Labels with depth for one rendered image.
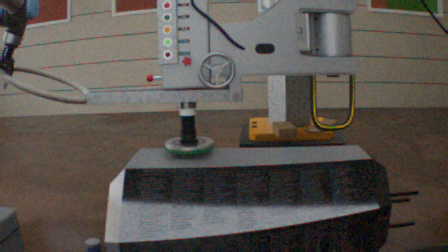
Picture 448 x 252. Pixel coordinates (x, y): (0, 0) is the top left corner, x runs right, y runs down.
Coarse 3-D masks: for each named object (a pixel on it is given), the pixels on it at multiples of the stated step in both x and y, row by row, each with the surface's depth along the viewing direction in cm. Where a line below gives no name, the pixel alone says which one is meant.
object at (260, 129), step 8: (256, 120) 275; (264, 120) 274; (320, 120) 269; (256, 128) 251; (264, 128) 251; (304, 128) 247; (256, 136) 237; (264, 136) 237; (272, 136) 236; (304, 136) 235; (312, 136) 235; (320, 136) 235; (328, 136) 234
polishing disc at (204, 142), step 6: (180, 138) 197; (198, 138) 195; (204, 138) 195; (168, 144) 186; (174, 144) 185; (180, 144) 185; (186, 144) 184; (192, 144) 185; (198, 144) 184; (204, 144) 184; (210, 144) 185; (180, 150) 180; (186, 150) 179
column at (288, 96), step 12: (276, 84) 250; (288, 84) 243; (300, 84) 246; (276, 96) 252; (288, 96) 244; (300, 96) 248; (276, 108) 253; (288, 108) 245; (300, 108) 249; (276, 120) 255; (288, 120) 247; (300, 120) 251
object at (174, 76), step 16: (208, 0) 168; (192, 16) 168; (192, 32) 170; (208, 32) 170; (192, 48) 171; (208, 48) 172; (176, 64) 172; (192, 64) 172; (176, 80) 173; (192, 80) 173; (208, 80) 174
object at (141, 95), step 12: (84, 96) 175; (96, 96) 176; (108, 96) 176; (120, 96) 177; (132, 96) 177; (144, 96) 178; (156, 96) 178; (168, 96) 179; (180, 96) 179; (192, 96) 180; (204, 96) 180; (216, 96) 181; (228, 96) 181
